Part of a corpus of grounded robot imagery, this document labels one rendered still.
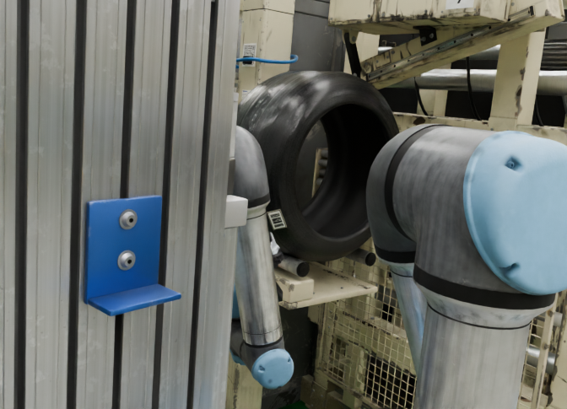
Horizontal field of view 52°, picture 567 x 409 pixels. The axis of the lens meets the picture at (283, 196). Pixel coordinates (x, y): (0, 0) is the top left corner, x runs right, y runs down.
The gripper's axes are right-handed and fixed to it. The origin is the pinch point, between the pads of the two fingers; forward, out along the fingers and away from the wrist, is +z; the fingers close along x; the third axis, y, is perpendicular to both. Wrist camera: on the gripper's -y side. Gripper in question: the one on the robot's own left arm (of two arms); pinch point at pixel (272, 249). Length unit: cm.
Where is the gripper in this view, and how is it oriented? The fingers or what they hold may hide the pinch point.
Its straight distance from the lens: 149.3
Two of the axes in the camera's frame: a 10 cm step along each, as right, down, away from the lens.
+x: -9.4, 2.2, 2.6
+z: 2.0, -2.7, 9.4
